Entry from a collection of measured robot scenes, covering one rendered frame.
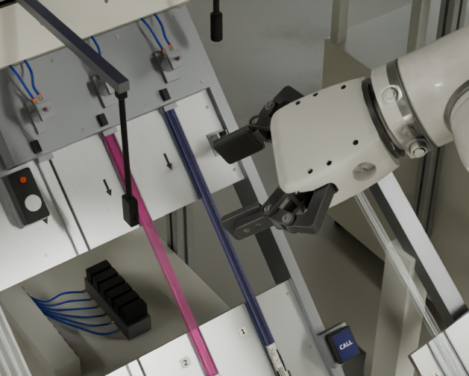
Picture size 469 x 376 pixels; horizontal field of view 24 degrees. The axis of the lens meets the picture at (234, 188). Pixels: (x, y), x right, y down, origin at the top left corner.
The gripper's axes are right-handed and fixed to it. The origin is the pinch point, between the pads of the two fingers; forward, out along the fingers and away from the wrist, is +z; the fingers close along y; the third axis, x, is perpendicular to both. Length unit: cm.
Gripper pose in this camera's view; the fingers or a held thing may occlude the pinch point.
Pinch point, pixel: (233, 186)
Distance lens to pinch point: 99.1
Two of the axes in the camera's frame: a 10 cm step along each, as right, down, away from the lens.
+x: -5.0, -5.3, -6.8
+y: -0.9, -7.5, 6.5
